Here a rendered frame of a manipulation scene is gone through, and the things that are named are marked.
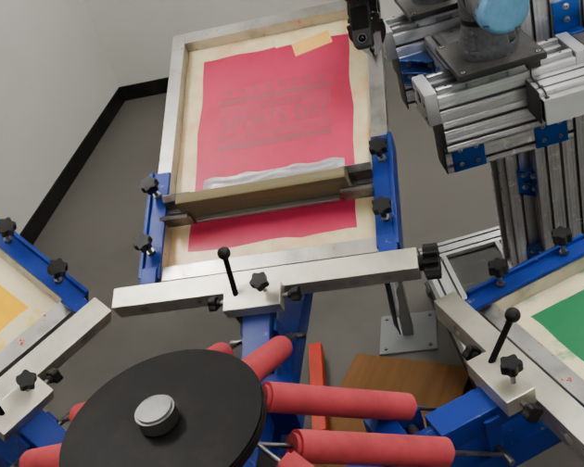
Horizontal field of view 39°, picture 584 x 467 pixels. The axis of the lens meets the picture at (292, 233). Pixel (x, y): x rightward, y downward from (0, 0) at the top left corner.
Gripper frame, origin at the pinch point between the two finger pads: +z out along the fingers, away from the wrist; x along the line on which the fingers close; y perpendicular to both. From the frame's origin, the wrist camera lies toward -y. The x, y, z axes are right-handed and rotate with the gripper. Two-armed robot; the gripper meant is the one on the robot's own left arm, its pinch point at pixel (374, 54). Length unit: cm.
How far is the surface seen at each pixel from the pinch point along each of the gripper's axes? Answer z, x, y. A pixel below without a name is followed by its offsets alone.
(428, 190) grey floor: 183, 6, 81
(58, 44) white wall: 173, 227, 228
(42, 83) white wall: 166, 227, 189
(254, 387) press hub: -42, 14, -102
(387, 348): 138, 23, -19
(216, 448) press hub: -47, 18, -112
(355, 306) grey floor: 150, 37, 7
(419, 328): 142, 11, -10
